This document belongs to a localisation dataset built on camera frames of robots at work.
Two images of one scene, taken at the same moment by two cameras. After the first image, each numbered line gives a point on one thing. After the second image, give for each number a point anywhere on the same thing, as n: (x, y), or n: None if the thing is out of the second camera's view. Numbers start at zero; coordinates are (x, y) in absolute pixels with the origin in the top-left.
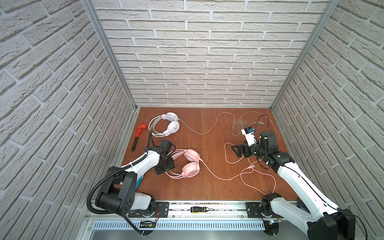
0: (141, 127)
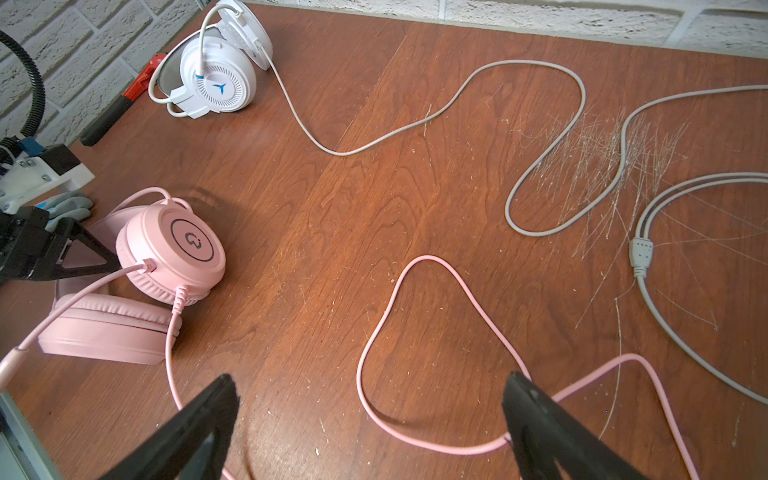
0: (140, 85)
